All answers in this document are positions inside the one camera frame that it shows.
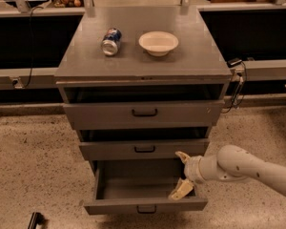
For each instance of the blue soda can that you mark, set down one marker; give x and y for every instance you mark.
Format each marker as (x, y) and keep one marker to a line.
(111, 42)

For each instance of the grey drawer cabinet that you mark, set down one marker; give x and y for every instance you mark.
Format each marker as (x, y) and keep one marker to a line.
(194, 68)

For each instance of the grey drawer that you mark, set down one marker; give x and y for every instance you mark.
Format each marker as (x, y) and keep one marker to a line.
(140, 186)
(148, 144)
(129, 110)

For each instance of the black power adapter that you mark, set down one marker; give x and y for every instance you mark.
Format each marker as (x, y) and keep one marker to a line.
(234, 62)

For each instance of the white bowl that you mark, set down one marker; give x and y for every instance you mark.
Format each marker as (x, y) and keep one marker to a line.
(158, 43)

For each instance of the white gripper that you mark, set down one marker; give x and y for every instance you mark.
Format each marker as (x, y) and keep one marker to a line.
(193, 169)

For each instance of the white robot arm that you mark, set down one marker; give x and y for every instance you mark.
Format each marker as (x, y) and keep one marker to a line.
(230, 164)

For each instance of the grey top drawer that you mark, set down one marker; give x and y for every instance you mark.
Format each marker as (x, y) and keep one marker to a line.
(129, 110)

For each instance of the grey middle drawer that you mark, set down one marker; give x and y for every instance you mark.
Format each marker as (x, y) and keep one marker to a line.
(148, 144)

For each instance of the black object on floor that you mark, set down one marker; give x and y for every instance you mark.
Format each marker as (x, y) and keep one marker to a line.
(36, 219)

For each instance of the grey bottom drawer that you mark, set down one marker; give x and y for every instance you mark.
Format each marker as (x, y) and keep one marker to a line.
(140, 186)

